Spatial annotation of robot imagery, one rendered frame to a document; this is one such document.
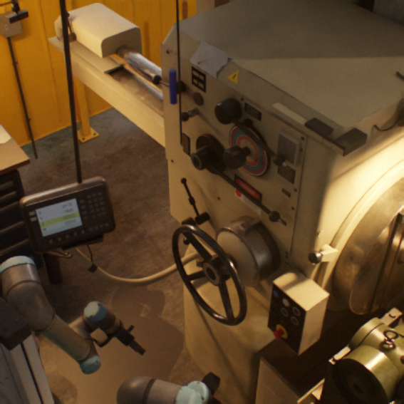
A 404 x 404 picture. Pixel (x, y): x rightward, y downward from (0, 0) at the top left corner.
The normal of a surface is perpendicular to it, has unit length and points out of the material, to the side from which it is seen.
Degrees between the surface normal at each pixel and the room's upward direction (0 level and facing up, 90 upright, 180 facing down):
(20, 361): 90
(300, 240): 90
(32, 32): 90
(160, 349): 0
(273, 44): 0
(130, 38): 90
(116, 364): 0
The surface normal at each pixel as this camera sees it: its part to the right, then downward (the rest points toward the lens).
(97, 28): 0.00, -0.73
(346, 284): -0.77, 0.40
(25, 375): 0.75, 0.45
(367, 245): -0.63, -0.07
